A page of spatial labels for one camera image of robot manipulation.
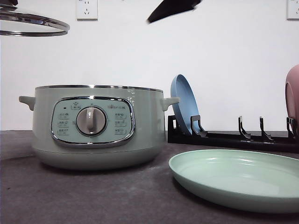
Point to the green plate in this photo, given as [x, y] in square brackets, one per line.
[250, 179]

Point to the black plate rack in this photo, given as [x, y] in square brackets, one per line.
[263, 141]

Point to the white wall socket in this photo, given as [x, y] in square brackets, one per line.
[86, 10]
[291, 10]

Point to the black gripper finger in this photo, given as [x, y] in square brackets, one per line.
[168, 7]

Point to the white wall socket right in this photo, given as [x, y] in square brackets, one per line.
[291, 10]

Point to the blue plate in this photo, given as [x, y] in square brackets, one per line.
[187, 106]

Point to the white wall socket left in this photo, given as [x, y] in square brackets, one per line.
[86, 10]

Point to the green electric steamer pot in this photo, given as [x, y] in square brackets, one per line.
[98, 127]

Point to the glass steamer lid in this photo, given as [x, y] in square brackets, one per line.
[27, 24]

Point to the gray table mat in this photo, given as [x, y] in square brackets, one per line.
[35, 192]

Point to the pink plate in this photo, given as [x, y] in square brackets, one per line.
[292, 96]

